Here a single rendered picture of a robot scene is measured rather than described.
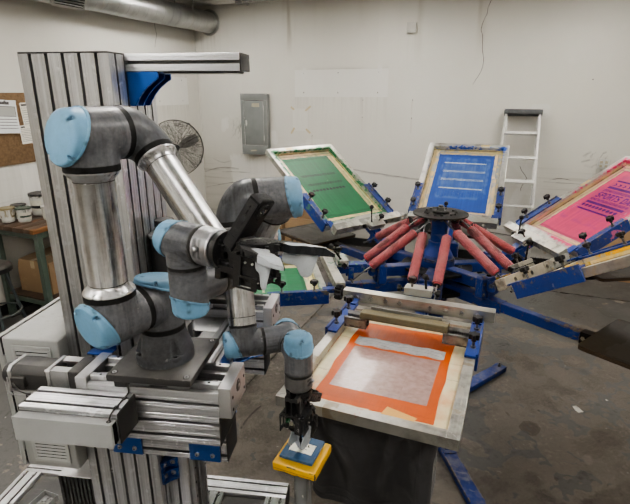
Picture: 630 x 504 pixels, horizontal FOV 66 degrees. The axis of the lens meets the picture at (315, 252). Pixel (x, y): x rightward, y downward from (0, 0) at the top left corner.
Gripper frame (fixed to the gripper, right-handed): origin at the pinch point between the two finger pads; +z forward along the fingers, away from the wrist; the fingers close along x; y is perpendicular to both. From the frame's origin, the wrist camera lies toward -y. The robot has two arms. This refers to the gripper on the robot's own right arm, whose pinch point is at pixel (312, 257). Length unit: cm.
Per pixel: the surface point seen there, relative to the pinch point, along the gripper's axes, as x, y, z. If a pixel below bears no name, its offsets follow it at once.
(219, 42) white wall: -432, -148, -445
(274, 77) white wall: -453, -106, -367
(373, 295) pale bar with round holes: -135, 46, -51
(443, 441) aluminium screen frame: -65, 62, 8
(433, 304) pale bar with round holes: -140, 45, -24
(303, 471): -36, 68, -21
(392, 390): -83, 62, -16
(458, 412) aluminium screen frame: -78, 59, 8
